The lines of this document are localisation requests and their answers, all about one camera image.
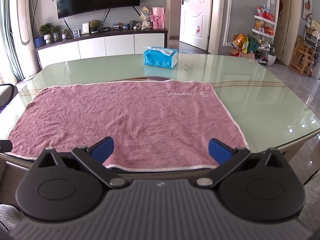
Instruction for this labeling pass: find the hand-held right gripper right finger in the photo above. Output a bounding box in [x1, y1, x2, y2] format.
[196, 138, 287, 188]

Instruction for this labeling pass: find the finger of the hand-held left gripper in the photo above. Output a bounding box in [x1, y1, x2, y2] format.
[0, 140, 12, 153]

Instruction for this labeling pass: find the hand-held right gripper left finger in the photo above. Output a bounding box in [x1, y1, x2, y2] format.
[35, 136, 128, 188]

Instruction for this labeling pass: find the pink towel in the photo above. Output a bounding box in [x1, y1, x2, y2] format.
[4, 79, 250, 172]

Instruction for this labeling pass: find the cardboard box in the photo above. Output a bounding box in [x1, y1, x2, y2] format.
[228, 47, 255, 60]

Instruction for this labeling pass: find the blue tissue box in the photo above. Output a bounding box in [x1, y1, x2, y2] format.
[143, 46, 179, 69]

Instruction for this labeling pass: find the white TV cabinet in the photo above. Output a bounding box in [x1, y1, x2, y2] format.
[35, 27, 168, 69]

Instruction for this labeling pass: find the tall plant in white pot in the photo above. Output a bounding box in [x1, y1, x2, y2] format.
[265, 39, 278, 66]

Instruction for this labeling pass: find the yellow plastic bag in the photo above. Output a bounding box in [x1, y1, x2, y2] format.
[232, 34, 250, 54]

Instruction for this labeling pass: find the green plastic bag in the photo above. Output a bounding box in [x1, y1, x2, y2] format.
[247, 35, 260, 53]

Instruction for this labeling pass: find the green curtain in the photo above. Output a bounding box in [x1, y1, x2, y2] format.
[0, 0, 24, 84]

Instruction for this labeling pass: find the potted plant in white pot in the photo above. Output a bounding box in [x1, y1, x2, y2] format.
[39, 22, 53, 44]

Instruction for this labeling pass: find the wooden shelf unit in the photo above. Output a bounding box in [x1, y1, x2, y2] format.
[290, 35, 316, 77]

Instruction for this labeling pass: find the standing air conditioner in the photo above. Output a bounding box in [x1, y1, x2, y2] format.
[10, 0, 42, 81]

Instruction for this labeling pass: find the white snack shelf rack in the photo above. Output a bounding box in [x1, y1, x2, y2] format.
[252, 5, 278, 55]

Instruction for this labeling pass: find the doll bouquet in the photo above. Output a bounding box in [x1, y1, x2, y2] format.
[140, 6, 153, 30]

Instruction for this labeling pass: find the white door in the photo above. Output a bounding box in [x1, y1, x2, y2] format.
[179, 0, 214, 51]

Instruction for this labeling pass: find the pink gift box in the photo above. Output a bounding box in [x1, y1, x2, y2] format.
[152, 7, 166, 29]

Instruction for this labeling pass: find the small wall picture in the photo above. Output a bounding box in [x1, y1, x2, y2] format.
[302, 0, 313, 20]

